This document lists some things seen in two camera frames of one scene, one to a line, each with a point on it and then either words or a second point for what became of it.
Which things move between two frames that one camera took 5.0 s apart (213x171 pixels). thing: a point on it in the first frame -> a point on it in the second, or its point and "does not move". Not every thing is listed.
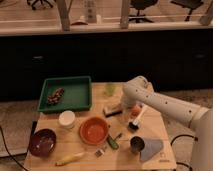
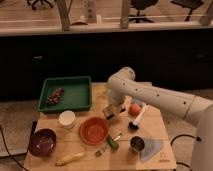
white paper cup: (66, 119) does not move
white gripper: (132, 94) -> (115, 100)
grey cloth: (151, 147) does not move
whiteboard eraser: (112, 109) does not move
